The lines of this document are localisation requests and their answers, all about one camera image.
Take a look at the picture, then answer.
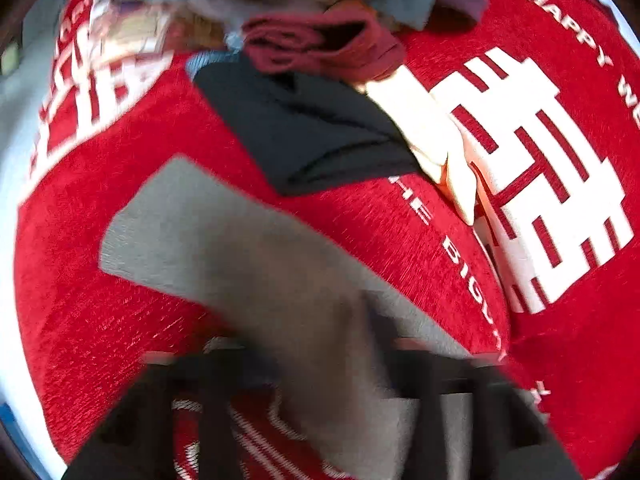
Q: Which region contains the maroon garment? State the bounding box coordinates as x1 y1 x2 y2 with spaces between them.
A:
241 7 407 83

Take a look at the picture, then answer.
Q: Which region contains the red printed blanket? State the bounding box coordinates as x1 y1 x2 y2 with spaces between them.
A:
15 0 640 480

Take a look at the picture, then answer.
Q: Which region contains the light blue garment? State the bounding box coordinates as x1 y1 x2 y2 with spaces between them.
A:
184 35 246 81

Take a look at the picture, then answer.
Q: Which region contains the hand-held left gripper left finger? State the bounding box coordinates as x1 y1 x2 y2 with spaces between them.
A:
62 352 247 480

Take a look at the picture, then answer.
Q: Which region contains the grey small garment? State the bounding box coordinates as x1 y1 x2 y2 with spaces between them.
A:
99 156 471 480

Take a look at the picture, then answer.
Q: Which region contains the cream garment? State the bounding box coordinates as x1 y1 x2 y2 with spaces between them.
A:
357 67 496 226

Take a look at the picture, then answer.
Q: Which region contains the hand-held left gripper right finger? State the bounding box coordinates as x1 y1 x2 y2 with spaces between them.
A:
380 335 582 480

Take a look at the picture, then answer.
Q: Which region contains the patterned cloth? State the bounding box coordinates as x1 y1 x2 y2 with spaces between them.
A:
90 0 173 58

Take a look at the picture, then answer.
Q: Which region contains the black garment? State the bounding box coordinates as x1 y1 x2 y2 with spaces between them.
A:
192 57 421 197

